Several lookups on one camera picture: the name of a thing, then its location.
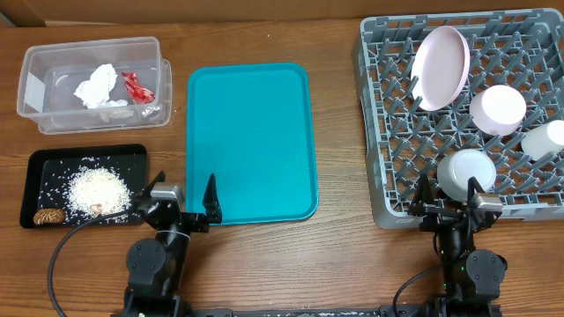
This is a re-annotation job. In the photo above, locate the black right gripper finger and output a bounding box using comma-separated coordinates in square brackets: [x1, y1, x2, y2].
[467, 176, 485, 196]
[412, 173, 435, 214]

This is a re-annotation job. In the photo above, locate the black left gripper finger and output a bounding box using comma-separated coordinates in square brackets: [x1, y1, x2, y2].
[136, 171, 166, 203]
[203, 173, 223, 224]

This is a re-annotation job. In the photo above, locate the grey green bowl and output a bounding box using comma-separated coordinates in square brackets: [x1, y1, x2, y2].
[437, 149, 497, 202]

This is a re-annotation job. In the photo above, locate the white rice pile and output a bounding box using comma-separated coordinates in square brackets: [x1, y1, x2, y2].
[63, 167, 131, 218]

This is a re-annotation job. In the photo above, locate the white round bowl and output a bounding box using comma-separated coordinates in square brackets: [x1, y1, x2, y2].
[469, 85, 526, 136]

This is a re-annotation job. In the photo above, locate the red snack wrapper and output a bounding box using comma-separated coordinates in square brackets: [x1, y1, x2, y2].
[122, 72, 155, 105]

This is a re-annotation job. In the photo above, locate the white paper cup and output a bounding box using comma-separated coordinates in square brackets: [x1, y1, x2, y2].
[521, 120, 564, 160]

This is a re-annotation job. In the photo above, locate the white napkin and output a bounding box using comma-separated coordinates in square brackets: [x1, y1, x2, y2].
[74, 63, 117, 109]
[97, 100, 134, 122]

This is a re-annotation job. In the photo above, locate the brown mushroom piece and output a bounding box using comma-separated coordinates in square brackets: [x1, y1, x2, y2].
[33, 209, 66, 226]

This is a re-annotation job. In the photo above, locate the white round plate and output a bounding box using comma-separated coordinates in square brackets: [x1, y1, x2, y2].
[411, 26, 471, 112]

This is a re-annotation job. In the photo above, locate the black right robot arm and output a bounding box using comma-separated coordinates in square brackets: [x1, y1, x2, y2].
[400, 173, 508, 316]

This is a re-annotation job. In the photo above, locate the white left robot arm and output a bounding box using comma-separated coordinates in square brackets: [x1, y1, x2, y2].
[121, 172, 222, 316]

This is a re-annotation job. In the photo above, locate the teal plastic tray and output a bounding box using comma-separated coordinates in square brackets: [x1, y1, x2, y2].
[185, 63, 319, 225]

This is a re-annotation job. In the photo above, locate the grey dish rack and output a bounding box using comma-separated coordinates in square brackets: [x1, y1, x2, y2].
[352, 8, 563, 229]

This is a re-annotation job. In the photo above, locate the black plastic tray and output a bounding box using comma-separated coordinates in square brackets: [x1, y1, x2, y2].
[19, 144, 149, 229]

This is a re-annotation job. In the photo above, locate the clear plastic bin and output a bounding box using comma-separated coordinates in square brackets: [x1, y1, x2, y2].
[17, 37, 173, 135]

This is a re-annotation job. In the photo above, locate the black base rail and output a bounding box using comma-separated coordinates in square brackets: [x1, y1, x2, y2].
[193, 305, 502, 317]

